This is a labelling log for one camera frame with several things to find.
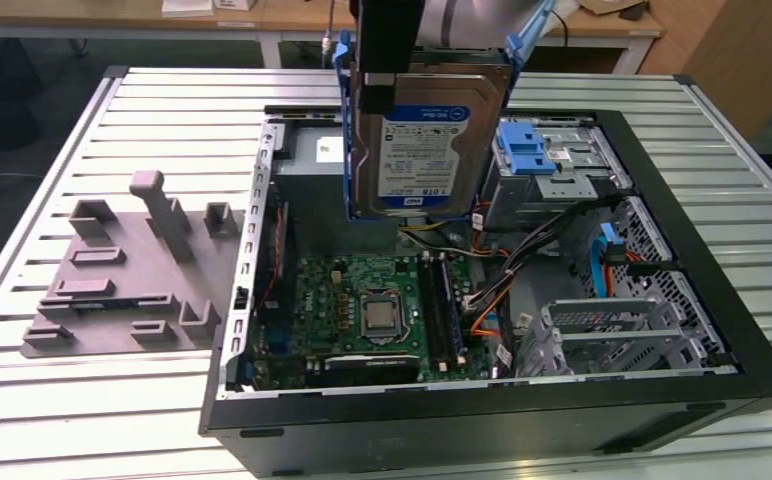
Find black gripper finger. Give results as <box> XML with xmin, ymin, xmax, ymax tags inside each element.
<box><xmin>357</xmin><ymin>0</ymin><xmax>426</xmax><ymax>114</ymax></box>

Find hard disk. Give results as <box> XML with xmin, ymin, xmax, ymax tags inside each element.
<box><xmin>333</xmin><ymin>0</ymin><xmax>556</xmax><ymax>222</ymax></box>

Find metal disk bay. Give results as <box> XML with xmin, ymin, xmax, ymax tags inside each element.
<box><xmin>516</xmin><ymin>297</ymin><xmax>721</xmax><ymax>379</ymax></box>

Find blue plastic drive latch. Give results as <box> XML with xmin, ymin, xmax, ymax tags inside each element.
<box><xmin>494</xmin><ymin>123</ymin><xmax>558</xmax><ymax>176</ymax></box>

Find white paper box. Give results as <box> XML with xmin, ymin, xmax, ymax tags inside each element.
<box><xmin>162</xmin><ymin>0</ymin><xmax>214</xmax><ymax>19</ymax></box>

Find brown cardboard piece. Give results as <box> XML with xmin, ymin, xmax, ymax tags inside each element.
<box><xmin>578</xmin><ymin>0</ymin><xmax>648</xmax><ymax>21</ymax></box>

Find wooden desk white legs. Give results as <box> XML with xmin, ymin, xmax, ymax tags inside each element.
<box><xmin>0</xmin><ymin>0</ymin><xmax>668</xmax><ymax>71</ymax></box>

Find grey power supply unit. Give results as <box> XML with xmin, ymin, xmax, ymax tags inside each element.
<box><xmin>271</xmin><ymin>124</ymin><xmax>408</xmax><ymax>256</ymax></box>

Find metal optical drive cage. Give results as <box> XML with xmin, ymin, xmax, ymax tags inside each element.
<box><xmin>478</xmin><ymin>117</ymin><xmax>634</xmax><ymax>231</ymax></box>

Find green motherboard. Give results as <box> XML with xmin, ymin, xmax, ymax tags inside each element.
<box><xmin>251</xmin><ymin>252</ymin><xmax>501</xmax><ymax>389</ymax></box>

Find CPU socket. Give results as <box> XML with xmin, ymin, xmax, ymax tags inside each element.
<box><xmin>353</xmin><ymin>287</ymin><xmax>416</xmax><ymax>350</ymax></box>

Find wooden cabinet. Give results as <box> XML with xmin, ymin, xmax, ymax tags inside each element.
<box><xmin>642</xmin><ymin>0</ymin><xmax>772</xmax><ymax>141</ymax></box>

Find black RAM slot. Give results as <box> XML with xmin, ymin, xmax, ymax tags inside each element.
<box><xmin>418</xmin><ymin>254</ymin><xmax>442</xmax><ymax>371</ymax></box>

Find silver CPU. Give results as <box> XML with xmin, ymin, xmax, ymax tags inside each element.
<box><xmin>362</xmin><ymin>302</ymin><xmax>401</xmax><ymax>331</ymax></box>

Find grey parts rack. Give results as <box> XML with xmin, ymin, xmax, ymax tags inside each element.
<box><xmin>19</xmin><ymin>169</ymin><xmax>247</xmax><ymax>359</ymax></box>

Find black graphics card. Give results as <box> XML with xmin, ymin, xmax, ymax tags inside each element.
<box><xmin>305</xmin><ymin>352</ymin><xmax>421</xmax><ymax>386</ymax></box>

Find RAM stick with blue label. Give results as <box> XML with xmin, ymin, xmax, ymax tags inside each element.
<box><xmin>69</xmin><ymin>298</ymin><xmax>145</xmax><ymax>312</ymax></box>

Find black PC case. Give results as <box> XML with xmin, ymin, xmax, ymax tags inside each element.
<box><xmin>197</xmin><ymin>103</ymin><xmax>772</xmax><ymax>477</ymax></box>

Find yellow wire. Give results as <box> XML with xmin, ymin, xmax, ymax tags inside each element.
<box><xmin>398</xmin><ymin>219</ymin><xmax>445</xmax><ymax>235</ymax></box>

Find red orange wire bundle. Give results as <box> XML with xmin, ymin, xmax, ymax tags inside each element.
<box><xmin>469</xmin><ymin>202</ymin><xmax>514</xmax><ymax>259</ymax></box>

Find black cable bundle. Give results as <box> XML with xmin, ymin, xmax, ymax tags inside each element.
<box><xmin>469</xmin><ymin>199</ymin><xmax>628</xmax><ymax>301</ymax></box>

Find white connector coloured wires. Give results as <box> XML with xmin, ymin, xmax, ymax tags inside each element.
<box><xmin>462</xmin><ymin>279</ymin><xmax>514</xmax><ymax>311</ymax></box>

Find blue data wire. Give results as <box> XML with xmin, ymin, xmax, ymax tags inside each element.
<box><xmin>589</xmin><ymin>222</ymin><xmax>628</xmax><ymax>301</ymax></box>

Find orange power wire connector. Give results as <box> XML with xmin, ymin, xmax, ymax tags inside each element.
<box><xmin>616</xmin><ymin>252</ymin><xmax>674</xmax><ymax>277</ymax></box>

